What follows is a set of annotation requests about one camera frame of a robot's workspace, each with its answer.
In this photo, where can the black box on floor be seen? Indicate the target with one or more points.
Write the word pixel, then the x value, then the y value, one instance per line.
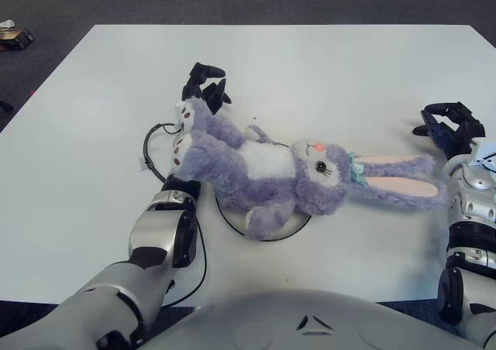
pixel 15 39

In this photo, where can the silver robot torso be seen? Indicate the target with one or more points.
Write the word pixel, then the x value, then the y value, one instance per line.
pixel 290 319

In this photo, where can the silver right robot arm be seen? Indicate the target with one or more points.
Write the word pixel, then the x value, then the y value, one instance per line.
pixel 469 203

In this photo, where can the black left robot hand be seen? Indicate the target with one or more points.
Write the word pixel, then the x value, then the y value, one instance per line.
pixel 213 96

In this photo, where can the purple plush bunny doll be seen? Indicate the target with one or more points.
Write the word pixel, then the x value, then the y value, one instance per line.
pixel 271 179

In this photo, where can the white crumpled floor object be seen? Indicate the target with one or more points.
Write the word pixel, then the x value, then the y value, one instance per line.
pixel 7 22

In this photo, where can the white plate with black rim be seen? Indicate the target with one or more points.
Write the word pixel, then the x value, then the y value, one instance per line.
pixel 234 216

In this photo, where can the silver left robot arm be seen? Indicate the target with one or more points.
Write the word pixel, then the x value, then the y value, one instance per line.
pixel 155 226

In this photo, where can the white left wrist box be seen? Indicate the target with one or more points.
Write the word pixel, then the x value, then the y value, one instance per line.
pixel 178 112

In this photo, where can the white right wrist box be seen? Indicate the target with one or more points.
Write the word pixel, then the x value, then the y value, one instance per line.
pixel 486 154

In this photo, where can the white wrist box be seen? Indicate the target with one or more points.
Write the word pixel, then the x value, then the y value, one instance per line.
pixel 486 154
pixel 178 112

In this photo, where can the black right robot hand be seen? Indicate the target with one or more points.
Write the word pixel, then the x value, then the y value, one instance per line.
pixel 453 137

